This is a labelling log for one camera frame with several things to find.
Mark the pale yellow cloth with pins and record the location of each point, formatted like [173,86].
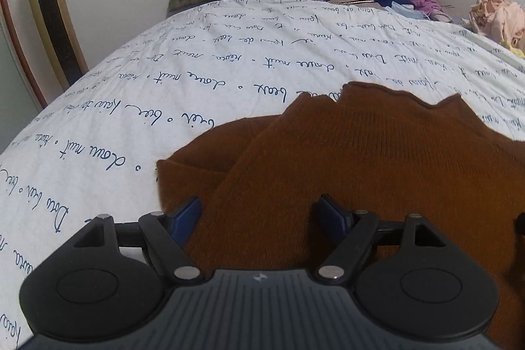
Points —
[514,48]

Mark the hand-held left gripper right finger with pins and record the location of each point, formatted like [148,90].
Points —
[332,218]

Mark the brown knit sweater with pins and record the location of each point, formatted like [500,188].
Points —
[369,153]

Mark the white script-printed bed sheet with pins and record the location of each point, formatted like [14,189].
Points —
[164,87]

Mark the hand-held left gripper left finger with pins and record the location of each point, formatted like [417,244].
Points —
[184,221]

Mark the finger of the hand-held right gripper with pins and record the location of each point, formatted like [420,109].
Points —
[521,229]

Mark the light blue face mask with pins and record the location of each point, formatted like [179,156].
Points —
[406,10]

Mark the gold tower heater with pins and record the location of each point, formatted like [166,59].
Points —
[35,5]

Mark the purple cloth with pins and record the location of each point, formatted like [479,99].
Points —
[426,5]

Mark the pink crumpled cloth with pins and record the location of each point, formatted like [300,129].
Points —
[498,18]

